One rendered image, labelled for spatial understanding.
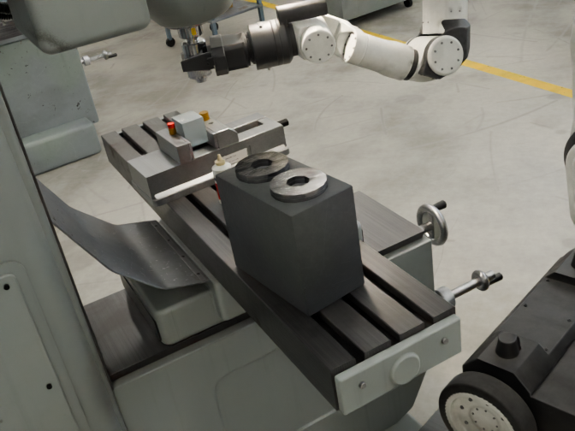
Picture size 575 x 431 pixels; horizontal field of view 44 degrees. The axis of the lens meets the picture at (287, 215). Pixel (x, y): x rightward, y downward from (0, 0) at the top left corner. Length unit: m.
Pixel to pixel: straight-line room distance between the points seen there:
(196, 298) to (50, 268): 0.32
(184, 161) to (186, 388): 0.48
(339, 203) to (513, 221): 2.08
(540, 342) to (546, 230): 1.50
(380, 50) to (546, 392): 0.74
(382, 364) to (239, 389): 0.60
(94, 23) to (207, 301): 0.58
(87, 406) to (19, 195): 0.43
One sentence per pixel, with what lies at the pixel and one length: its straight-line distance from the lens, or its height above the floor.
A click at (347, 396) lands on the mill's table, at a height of 0.88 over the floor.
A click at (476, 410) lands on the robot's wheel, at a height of 0.51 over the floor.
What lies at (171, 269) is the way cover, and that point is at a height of 0.87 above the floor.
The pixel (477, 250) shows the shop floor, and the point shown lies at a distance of 2.93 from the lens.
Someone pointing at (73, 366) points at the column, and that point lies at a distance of 1.35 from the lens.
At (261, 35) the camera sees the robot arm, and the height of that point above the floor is 1.26.
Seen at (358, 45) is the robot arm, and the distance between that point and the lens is 1.43.
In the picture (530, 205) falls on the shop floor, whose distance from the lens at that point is 3.23.
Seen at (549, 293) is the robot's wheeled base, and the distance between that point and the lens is 1.73.
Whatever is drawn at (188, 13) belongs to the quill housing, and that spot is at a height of 1.34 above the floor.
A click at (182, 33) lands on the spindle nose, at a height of 1.29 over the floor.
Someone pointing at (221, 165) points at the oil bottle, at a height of 1.02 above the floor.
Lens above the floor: 1.62
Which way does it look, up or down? 29 degrees down
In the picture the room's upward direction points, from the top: 10 degrees counter-clockwise
